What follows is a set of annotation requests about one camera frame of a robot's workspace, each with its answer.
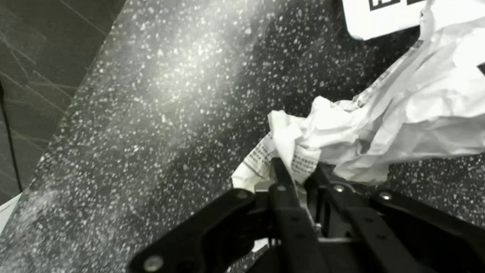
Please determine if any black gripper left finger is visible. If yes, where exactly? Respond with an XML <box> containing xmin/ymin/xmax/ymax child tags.
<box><xmin>127</xmin><ymin>156</ymin><xmax>331</xmax><ymax>273</ymax></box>

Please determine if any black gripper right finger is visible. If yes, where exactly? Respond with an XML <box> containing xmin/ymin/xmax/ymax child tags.
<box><xmin>308</xmin><ymin>163</ymin><xmax>485</xmax><ymax>273</ymax></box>

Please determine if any white printed paper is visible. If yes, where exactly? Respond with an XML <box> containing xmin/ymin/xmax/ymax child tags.
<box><xmin>231</xmin><ymin>0</ymin><xmax>485</xmax><ymax>195</ymax></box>

